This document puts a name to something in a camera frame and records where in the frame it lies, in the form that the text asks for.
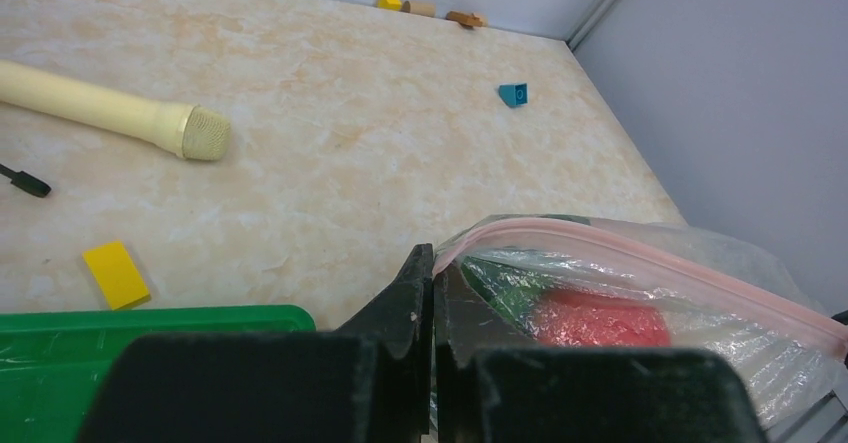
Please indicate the brown wooden piece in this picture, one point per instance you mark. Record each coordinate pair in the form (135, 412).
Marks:
(467, 20)

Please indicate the cream toy microphone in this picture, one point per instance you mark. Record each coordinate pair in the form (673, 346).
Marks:
(186, 130)

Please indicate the peach fruit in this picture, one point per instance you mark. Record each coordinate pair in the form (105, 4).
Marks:
(579, 319)

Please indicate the black tripod stand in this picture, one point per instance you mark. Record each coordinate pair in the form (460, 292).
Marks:
(26, 182)

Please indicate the yellow cube at wall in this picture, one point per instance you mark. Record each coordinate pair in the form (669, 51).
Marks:
(392, 5)

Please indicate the blue toy brick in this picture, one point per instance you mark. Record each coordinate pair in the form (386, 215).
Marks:
(513, 95)

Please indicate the clear zip top bag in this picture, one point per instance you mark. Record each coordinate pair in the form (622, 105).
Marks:
(714, 292)

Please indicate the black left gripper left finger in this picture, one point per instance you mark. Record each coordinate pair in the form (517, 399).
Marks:
(366, 381)

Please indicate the tan cork piece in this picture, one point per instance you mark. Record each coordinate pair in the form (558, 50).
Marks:
(419, 8)

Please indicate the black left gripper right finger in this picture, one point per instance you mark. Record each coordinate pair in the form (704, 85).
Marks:
(495, 384)

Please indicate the yellow block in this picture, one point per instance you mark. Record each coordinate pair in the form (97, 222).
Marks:
(116, 275)

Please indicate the green bok choy vegetable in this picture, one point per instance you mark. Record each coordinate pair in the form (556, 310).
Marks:
(514, 293)

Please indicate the green plastic tray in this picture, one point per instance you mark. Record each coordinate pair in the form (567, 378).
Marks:
(53, 363)

